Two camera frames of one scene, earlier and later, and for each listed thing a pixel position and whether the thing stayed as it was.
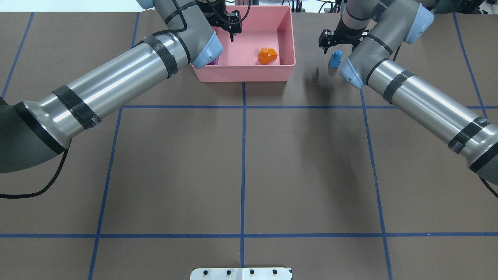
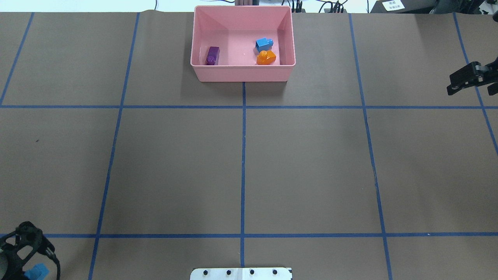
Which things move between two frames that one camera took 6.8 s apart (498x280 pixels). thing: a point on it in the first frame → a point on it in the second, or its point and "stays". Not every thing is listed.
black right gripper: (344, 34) → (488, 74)
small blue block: (335, 59) → (264, 44)
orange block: (266, 55) stays
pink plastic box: (270, 27) stays
